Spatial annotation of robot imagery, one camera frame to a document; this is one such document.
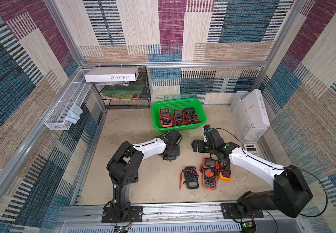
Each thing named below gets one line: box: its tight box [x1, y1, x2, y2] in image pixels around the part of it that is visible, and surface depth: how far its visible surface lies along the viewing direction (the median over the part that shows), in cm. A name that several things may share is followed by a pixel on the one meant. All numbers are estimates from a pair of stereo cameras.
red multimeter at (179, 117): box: [173, 109, 185, 127], surface depth 109 cm
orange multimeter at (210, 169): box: [199, 157, 220, 190], surface depth 84 cm
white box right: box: [241, 88, 271, 129], surface depth 93 cm
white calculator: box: [243, 143, 262, 158], surface depth 96 cm
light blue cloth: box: [63, 102, 84, 125], surface depth 69 cm
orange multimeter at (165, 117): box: [159, 107, 173, 128], surface depth 104 cm
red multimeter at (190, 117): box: [183, 107, 203, 125], surface depth 113 cm
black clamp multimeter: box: [184, 166, 200, 190], surface depth 83 cm
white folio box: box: [84, 66, 140, 83], surface depth 81 cm
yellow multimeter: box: [218, 162, 232, 182], surface depth 84 cm
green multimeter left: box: [162, 152, 180, 162], surface depth 91 cm
